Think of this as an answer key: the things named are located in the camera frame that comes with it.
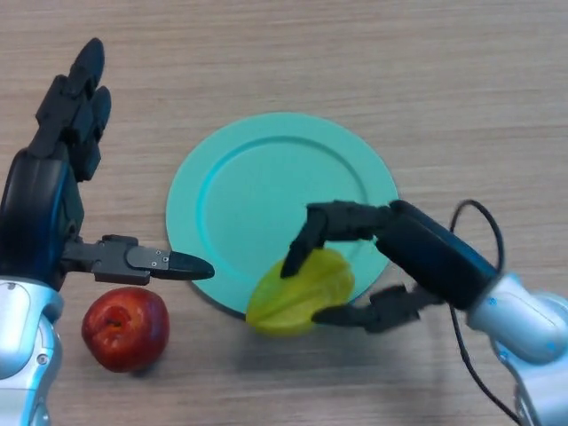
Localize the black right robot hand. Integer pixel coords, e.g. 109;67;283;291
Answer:
280;199;505;335

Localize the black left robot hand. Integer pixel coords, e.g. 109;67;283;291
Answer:
0;36;217;293

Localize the yellow starfruit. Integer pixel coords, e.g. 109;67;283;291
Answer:
245;248;356;337

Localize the teal round plate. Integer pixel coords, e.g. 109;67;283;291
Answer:
165;111;400;319

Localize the red apple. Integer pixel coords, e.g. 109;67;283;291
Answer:
81;286;171;374

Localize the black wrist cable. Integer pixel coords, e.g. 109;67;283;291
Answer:
448;199;523;425

